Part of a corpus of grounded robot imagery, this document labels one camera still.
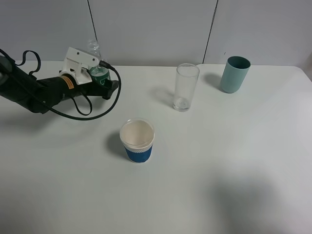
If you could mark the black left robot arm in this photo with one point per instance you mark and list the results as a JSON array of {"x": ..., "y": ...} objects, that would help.
[{"x": 20, "y": 87}]

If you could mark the tall clear glass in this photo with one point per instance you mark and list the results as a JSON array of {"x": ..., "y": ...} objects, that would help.
[{"x": 185, "y": 82}]

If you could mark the clear bottle green label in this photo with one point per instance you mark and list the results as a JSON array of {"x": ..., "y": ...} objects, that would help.
[{"x": 99, "y": 74}]

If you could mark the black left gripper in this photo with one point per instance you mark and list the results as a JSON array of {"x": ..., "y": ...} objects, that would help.
[{"x": 56, "y": 89}]

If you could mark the teal green cup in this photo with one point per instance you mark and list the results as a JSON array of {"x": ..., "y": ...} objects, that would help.
[{"x": 234, "y": 73}]

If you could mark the blue sleeved paper cup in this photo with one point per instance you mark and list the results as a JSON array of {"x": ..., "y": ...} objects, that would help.
[{"x": 137, "y": 136}]

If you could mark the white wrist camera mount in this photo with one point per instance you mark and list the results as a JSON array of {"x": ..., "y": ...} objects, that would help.
[{"x": 77, "y": 63}]

